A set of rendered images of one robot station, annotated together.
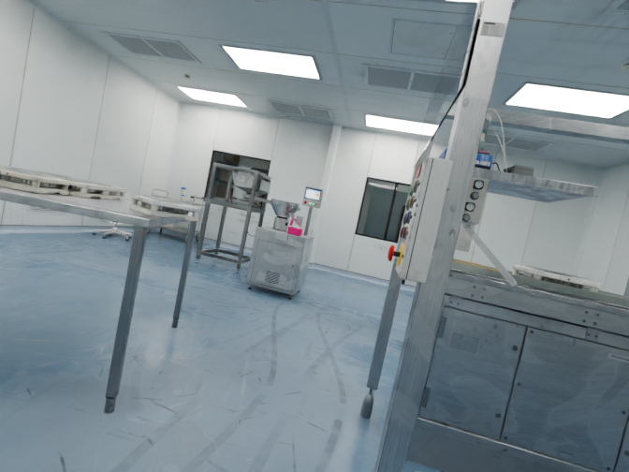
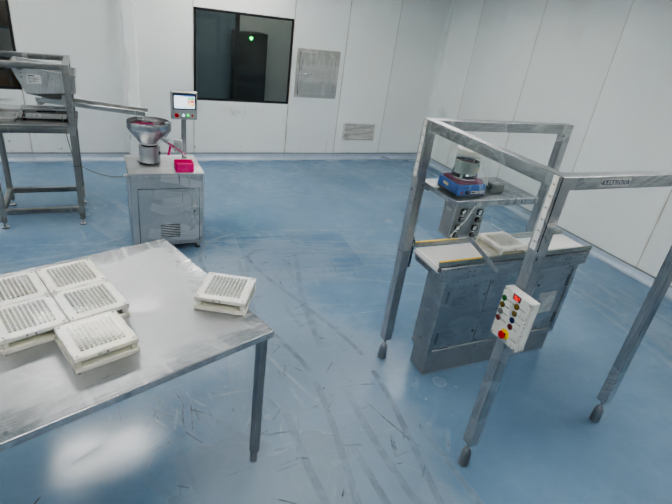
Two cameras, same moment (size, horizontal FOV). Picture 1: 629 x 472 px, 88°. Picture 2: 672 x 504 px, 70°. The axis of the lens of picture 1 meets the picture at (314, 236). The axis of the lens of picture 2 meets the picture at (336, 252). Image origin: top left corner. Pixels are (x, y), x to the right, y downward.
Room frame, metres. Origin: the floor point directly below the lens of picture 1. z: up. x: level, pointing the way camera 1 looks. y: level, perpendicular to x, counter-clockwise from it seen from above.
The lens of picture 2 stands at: (-0.22, 1.61, 2.22)
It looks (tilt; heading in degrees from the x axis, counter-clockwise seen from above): 27 degrees down; 322
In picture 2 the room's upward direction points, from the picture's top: 8 degrees clockwise
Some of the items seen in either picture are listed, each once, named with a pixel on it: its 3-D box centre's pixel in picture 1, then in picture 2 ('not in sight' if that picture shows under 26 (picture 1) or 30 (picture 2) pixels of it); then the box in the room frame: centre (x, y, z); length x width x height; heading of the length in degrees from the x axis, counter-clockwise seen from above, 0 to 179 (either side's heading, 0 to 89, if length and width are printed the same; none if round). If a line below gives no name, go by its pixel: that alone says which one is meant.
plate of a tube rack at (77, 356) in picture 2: (27, 176); (96, 334); (1.55, 1.39, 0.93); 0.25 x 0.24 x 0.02; 9
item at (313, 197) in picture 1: (309, 212); (184, 126); (4.23, 0.12, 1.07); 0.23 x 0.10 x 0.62; 80
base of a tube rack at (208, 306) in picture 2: (164, 213); (226, 296); (1.68, 0.78, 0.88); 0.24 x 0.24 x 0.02; 52
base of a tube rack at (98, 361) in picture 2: (25, 185); (97, 344); (1.55, 1.39, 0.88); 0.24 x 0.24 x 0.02; 9
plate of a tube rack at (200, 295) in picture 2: (166, 203); (226, 288); (1.68, 0.78, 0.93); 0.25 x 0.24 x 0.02; 142
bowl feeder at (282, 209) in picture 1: (286, 216); (156, 142); (4.19, 0.39, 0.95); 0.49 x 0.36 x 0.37; 80
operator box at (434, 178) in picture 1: (422, 221); (514, 318); (0.76, -0.24, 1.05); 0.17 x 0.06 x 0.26; 170
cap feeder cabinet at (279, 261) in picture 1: (280, 261); (164, 202); (4.13, 0.35, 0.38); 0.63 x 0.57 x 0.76; 80
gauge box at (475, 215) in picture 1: (454, 197); (461, 218); (1.44, -0.56, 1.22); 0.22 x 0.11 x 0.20; 80
